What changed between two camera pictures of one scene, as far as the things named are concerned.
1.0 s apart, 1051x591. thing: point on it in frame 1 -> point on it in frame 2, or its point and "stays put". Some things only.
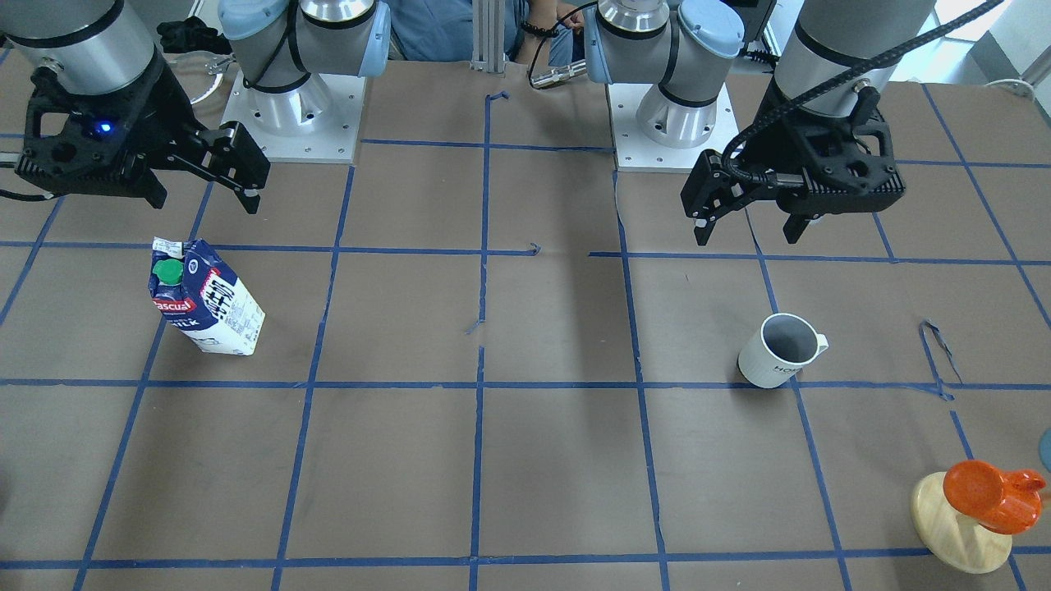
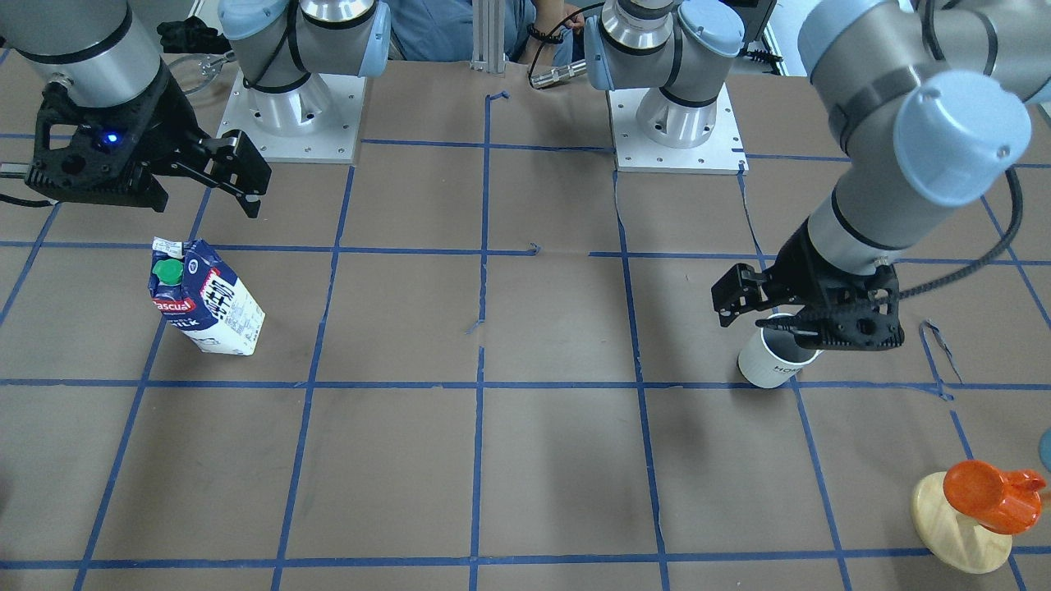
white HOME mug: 786,344 stays put
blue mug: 1044,446 stays put
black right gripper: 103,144 stays put
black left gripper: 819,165 -> 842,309
